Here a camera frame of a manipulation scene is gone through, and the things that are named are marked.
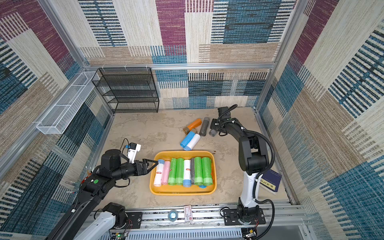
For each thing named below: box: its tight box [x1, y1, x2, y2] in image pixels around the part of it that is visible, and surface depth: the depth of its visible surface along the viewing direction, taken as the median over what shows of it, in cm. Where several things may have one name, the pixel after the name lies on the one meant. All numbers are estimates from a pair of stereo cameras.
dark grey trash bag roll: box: [190, 157, 195, 185], surface depth 86 cm
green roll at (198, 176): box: [194, 156, 203, 186], surface depth 84 cm
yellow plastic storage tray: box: [183, 150, 217, 196], surface depth 84 cm
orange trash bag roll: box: [183, 118, 202, 135], surface depth 110 cm
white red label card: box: [183, 205, 193, 222], surface depth 76 cm
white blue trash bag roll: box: [153, 159, 165, 187], surface depth 85 cm
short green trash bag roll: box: [175, 158, 184, 186], surface depth 87 cm
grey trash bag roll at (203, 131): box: [199, 117, 210, 137], surface depth 108 cm
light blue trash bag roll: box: [180, 131, 196, 148], surface depth 104 cm
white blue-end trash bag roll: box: [183, 133, 201, 151], surface depth 101 cm
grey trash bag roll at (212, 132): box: [209, 129, 218, 137], surface depth 106 cm
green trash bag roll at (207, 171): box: [201, 157, 213, 187], surface depth 84 cm
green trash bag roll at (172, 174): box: [168, 158, 177, 186], surface depth 87 cm
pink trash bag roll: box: [161, 161, 171, 186], surface depth 87 cm
